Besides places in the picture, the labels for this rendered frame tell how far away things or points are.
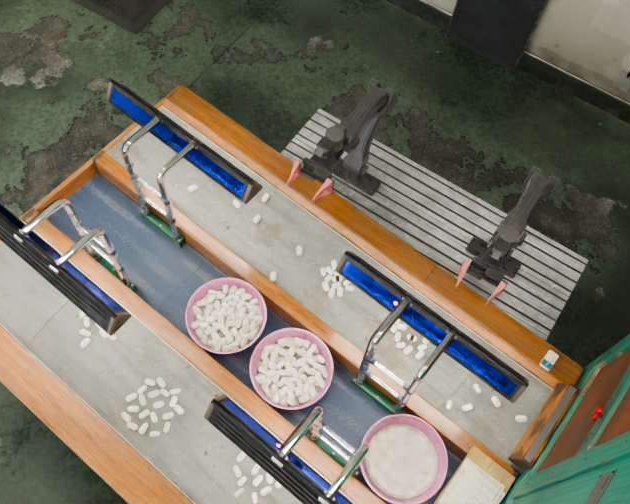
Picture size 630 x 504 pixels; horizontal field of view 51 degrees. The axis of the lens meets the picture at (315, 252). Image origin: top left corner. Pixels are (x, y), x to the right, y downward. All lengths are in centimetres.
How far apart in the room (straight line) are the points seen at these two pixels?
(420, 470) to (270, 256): 86
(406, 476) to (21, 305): 136
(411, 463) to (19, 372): 124
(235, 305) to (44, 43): 232
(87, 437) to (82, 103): 209
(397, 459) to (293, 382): 40
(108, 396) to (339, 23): 262
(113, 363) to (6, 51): 234
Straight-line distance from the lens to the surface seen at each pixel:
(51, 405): 223
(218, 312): 224
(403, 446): 215
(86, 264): 237
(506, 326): 231
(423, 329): 191
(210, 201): 244
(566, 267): 260
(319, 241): 235
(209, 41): 396
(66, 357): 229
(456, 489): 212
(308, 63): 384
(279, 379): 218
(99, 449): 216
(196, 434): 214
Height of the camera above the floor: 282
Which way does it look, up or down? 63 degrees down
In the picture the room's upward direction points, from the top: 6 degrees clockwise
